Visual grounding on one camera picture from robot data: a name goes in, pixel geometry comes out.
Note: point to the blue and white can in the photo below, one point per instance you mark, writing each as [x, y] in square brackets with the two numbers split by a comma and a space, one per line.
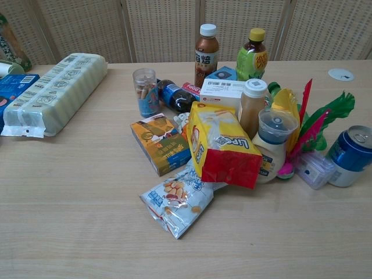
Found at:
[350, 151]

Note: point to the small white packet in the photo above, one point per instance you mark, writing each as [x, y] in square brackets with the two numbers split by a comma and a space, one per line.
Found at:
[181, 120]

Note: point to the yellow and blue box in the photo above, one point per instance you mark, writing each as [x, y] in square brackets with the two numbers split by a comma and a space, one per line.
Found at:
[158, 145]

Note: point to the yellow and red biscuit bag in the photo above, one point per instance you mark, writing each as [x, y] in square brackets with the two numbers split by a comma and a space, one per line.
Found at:
[221, 145]

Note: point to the cola bottle with blue label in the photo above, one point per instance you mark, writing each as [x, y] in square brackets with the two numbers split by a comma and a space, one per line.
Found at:
[174, 97]

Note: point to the red packet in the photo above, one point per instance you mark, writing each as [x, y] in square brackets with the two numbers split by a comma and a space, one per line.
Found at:
[191, 88]

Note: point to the white carton with red stripe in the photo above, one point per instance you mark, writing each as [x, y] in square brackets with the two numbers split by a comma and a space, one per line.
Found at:
[221, 91]

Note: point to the clear snack jar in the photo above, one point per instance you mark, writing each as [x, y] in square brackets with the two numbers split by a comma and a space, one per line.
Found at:
[146, 96]

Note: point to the white and blue peanut bag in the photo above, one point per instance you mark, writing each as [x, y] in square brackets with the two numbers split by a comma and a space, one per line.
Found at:
[174, 200]

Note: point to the amber juice bottle white cap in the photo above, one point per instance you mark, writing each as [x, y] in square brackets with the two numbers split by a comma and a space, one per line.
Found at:
[251, 110]

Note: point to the small light blue box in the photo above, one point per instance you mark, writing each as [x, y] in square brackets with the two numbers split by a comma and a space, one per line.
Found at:
[222, 74]

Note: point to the brown coffee bottle white cap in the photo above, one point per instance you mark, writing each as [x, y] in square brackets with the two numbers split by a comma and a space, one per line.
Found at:
[206, 58]

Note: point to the white mayonnaise bottle clear cap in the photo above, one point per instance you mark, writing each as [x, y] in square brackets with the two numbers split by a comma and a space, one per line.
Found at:
[271, 151]

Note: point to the green capped bottle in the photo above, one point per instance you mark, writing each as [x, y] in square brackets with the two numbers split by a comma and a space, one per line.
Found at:
[272, 93]

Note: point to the green tea bottle yellow cap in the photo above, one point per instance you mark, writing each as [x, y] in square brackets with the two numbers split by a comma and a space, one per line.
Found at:
[253, 61]

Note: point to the yellow foil bag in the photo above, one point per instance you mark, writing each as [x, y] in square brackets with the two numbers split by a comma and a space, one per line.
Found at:
[287, 107]

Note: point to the beige woven folding screen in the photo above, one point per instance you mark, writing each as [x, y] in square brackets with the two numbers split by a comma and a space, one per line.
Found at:
[162, 29]

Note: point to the colourful feather shuttlecock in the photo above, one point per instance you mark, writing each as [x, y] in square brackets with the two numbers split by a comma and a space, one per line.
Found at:
[314, 128]

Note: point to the clear plastic case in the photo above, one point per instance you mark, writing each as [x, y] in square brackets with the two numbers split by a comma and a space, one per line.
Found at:
[315, 171]

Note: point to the pale green tissue pack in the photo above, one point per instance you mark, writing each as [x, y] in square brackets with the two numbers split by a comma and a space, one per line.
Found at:
[58, 93]

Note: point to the white round table cover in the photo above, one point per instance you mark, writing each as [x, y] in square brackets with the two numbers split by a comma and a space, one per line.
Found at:
[341, 74]

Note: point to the blue cardboard box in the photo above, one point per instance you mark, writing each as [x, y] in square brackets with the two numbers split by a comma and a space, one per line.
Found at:
[14, 87]

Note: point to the white and green package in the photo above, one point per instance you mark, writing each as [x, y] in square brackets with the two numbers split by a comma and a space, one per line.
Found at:
[8, 69]

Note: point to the green patterned snack bag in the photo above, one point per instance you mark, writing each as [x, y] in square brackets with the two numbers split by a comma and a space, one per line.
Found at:
[13, 46]

